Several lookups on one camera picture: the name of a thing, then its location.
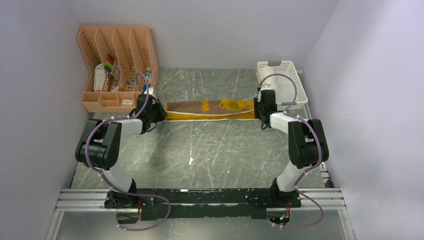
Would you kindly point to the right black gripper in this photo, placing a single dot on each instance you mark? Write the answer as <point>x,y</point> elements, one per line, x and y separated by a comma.
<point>257,103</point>

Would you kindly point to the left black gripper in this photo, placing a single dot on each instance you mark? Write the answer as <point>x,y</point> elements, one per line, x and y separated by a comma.
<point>162,113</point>

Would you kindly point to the yellow brown towel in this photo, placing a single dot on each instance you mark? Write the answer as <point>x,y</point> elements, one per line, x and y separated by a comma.
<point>209,110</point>

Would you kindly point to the cream white towel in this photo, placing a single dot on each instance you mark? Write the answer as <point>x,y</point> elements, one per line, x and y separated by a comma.
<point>268,77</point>

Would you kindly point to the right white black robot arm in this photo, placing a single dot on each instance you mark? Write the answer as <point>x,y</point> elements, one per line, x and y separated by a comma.
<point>307,146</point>

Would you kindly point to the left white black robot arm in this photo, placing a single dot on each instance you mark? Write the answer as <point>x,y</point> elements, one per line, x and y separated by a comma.
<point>99,145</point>

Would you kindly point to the blue capped white bottle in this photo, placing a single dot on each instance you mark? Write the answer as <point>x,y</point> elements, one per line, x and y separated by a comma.
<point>147,74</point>

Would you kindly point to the white plastic basket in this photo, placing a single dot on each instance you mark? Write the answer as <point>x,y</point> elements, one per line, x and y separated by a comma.
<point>290,90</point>

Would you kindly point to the white remote control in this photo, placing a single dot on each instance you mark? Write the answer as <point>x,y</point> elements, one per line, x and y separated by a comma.
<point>99,77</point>

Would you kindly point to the rainbow coloured item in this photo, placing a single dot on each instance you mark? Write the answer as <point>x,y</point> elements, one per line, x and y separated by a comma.
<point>109,63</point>

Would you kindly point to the orange plastic file organizer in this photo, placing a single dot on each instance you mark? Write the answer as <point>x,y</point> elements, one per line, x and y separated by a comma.
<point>133,49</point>

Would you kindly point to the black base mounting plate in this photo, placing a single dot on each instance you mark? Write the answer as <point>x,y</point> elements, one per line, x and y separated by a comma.
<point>154,204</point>

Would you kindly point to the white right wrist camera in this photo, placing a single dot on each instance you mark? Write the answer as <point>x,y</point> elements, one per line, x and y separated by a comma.
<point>265,87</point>

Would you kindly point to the aluminium frame rail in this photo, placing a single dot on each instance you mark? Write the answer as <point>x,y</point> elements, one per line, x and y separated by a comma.
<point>92,200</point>

